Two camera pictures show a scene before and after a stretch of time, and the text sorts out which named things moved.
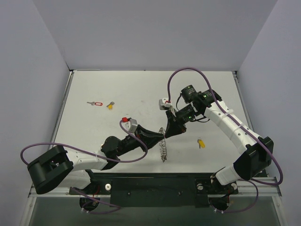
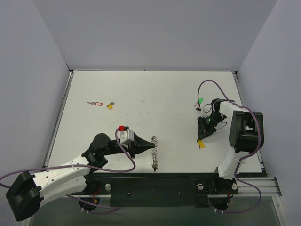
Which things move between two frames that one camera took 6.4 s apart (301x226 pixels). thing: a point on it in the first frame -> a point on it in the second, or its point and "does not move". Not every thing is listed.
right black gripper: (175, 120) -> (203, 127)
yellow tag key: (201, 143) does not move
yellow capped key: (110, 106) does not move
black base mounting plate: (154, 189) does not move
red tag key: (98, 103) does not move
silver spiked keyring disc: (162, 146) -> (154, 153)
